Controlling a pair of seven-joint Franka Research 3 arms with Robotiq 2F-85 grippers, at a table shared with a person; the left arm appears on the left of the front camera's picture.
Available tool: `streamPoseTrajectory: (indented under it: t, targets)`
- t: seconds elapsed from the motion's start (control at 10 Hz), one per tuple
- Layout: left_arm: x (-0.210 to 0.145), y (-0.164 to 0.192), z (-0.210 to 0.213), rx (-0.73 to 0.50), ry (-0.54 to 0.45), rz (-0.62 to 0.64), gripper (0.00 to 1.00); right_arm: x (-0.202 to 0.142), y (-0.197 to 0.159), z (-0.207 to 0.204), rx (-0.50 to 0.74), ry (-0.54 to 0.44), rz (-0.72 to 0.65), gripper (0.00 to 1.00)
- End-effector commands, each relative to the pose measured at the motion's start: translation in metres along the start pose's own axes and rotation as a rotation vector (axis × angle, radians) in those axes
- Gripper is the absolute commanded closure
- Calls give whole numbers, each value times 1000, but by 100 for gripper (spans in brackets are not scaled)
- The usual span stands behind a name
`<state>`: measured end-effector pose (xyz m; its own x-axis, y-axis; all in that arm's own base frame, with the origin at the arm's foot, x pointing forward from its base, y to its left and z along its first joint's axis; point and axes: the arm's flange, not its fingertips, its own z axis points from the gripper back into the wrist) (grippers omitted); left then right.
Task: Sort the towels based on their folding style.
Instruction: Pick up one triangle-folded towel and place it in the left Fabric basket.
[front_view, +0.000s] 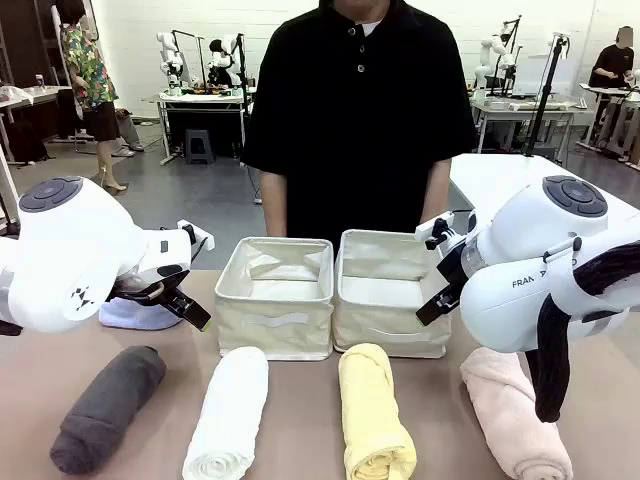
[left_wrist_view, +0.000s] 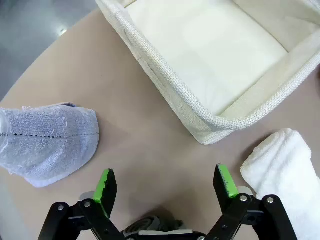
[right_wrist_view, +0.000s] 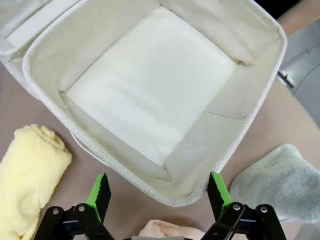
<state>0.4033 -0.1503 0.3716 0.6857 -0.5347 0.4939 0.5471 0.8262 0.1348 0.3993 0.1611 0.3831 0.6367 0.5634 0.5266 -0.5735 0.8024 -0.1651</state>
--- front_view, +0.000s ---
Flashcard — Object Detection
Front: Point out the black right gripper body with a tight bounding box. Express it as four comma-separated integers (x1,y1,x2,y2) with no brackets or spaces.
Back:
435,243,472,304

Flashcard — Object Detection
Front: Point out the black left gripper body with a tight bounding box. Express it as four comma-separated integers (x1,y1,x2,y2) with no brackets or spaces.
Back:
107,264,192,307

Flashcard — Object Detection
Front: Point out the lavender cone-folded towel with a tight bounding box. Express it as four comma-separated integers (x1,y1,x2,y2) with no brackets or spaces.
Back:
98,295,185,331

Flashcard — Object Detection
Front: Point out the white towel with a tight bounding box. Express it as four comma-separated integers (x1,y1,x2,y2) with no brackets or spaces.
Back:
181,346,270,480

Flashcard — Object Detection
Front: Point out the yellow towel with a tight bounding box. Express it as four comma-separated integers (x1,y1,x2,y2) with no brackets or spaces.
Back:
337,342,418,480

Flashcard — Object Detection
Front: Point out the grey towel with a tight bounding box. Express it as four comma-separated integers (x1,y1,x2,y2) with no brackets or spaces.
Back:
48,345,168,476

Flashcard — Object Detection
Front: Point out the person's right forearm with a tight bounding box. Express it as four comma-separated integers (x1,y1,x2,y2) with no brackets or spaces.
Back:
259,168,290,238

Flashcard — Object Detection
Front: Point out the person's left forearm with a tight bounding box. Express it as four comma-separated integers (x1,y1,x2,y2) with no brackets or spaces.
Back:
418,158,454,224

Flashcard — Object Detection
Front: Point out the cream fabric storage bin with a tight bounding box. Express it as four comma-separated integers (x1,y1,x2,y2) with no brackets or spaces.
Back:
332,228,454,359
213,236,335,362

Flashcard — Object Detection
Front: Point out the pink rolled towel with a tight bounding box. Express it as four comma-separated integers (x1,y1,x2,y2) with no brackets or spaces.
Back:
459,347,575,480

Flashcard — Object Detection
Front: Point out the grey plastic step stool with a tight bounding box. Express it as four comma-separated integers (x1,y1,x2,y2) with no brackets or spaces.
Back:
183,128,217,166

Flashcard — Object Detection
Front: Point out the person in grey trousers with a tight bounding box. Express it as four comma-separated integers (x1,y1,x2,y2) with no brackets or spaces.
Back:
112,109,146,158

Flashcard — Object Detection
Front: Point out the white background workbench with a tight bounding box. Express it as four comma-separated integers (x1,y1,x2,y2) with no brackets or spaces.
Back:
156,88,254,167
468,95,584,155

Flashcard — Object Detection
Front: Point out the person in black polo shirt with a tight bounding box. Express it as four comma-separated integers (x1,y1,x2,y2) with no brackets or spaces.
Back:
239,0,479,239

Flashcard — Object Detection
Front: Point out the black tripod stand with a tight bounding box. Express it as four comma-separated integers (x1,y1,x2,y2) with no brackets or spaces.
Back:
523,31,572,159

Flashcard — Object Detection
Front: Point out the woman in floral shirt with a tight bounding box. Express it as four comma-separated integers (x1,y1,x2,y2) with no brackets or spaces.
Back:
52,0,129,194

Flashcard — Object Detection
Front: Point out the grey desk with clutter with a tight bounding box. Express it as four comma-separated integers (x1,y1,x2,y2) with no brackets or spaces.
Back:
0,83,74,164

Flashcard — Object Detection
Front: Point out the black and white background robot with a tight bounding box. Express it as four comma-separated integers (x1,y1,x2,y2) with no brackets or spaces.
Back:
206,34,247,90

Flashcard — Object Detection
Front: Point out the seated person in black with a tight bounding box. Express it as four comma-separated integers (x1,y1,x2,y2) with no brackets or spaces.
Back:
587,26,640,92

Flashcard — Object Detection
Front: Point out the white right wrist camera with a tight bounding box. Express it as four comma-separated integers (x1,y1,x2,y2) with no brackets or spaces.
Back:
414,211,456,250

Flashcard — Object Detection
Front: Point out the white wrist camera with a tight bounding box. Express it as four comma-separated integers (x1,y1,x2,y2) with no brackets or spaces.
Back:
177,218,216,252
414,211,456,250

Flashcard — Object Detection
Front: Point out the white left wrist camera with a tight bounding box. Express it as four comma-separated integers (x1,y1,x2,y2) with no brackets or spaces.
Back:
177,218,216,252

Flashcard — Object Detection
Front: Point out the black braided cable bundle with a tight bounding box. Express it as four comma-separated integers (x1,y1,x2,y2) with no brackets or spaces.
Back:
528,244,640,424

